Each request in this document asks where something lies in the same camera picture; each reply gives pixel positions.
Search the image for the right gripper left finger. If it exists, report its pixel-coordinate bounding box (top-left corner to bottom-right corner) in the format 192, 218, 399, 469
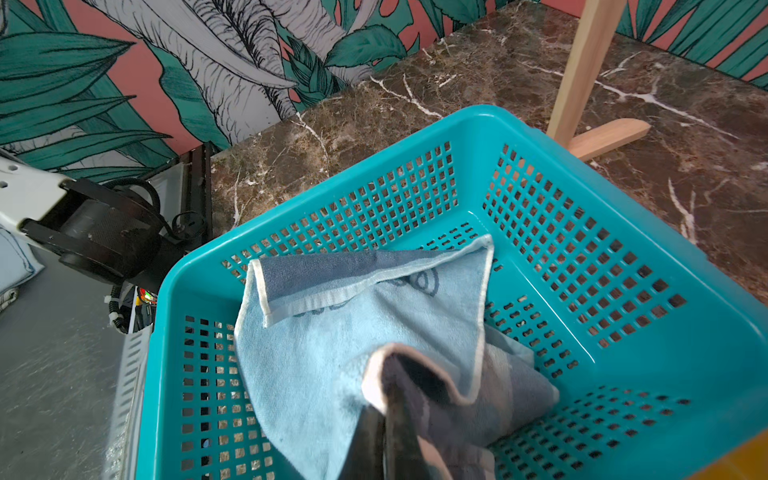
338, 406, 385, 480

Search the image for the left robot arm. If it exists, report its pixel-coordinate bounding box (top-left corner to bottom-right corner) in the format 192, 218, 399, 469
1, 152, 211, 293

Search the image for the yellow plastic tray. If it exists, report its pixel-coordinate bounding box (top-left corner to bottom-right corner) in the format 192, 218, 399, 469
691, 430, 768, 480

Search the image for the blue dotted towel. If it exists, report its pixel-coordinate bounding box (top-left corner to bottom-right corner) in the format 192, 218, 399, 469
401, 326, 560, 479

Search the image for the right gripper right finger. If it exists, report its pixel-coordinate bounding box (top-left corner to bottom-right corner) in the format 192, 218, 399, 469
383, 398, 431, 480

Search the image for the wooden clothes rack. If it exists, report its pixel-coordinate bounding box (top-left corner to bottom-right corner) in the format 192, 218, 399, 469
547, 0, 650, 161

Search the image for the teal plastic basket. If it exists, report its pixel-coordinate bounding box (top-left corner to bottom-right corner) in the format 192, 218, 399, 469
136, 106, 767, 479

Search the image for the dark blue towel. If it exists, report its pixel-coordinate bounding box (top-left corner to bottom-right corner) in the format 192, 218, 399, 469
234, 235, 494, 479

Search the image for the white slotted cable duct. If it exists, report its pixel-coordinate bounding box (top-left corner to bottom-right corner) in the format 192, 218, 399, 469
102, 328, 151, 480

